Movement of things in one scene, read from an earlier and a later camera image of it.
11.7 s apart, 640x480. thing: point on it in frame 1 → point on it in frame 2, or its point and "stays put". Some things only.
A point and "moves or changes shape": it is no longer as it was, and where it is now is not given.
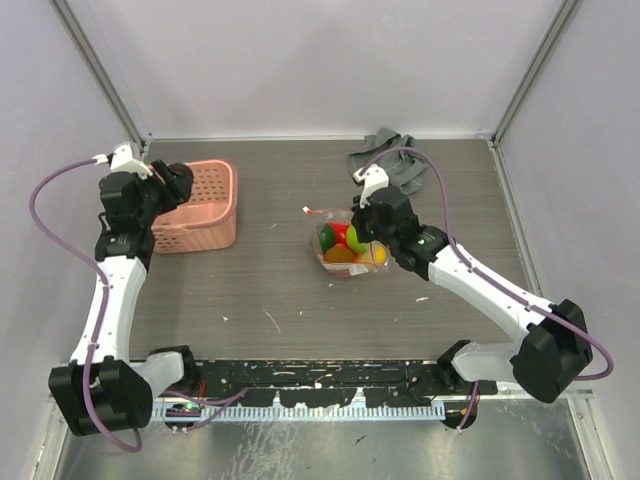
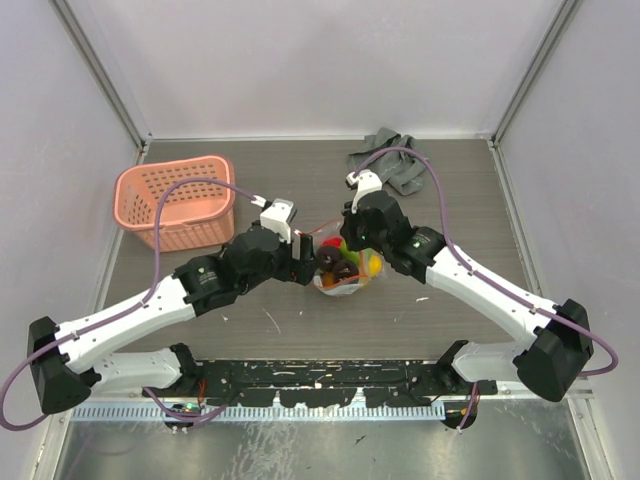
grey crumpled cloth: [398, 155] stays put
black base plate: [310, 382] stays put
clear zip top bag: [339, 249] moves or changes shape
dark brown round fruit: [181, 169] → [326, 257]
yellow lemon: [380, 254] moves or changes shape
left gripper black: [175, 190] → [297, 268]
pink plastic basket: [208, 221] stays put
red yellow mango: [339, 253] → [328, 279]
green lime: [353, 242] moves or changes shape
